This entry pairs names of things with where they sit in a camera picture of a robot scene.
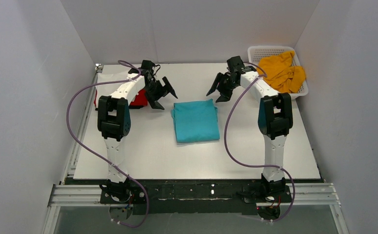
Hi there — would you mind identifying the turquoise t shirt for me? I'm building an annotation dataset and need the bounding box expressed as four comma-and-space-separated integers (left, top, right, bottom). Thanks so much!
171, 99, 220, 143

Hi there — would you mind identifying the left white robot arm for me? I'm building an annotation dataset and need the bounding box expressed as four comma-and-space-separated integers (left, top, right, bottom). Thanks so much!
97, 60, 176, 195

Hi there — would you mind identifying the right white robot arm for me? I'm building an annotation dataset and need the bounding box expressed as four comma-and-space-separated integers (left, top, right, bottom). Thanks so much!
208, 56, 293, 195

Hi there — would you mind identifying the red folded t shirt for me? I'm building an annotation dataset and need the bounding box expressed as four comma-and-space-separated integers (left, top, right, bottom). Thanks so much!
93, 89, 148, 110

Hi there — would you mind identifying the yellow crumpled t shirt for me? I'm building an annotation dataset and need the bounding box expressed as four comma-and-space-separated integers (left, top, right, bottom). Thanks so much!
258, 51, 306, 94

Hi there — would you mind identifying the white folded t shirt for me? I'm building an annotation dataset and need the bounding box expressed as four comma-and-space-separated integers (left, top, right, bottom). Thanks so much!
96, 72, 128, 98

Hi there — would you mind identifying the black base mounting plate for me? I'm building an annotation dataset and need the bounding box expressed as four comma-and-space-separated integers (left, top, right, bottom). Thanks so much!
99, 179, 292, 215

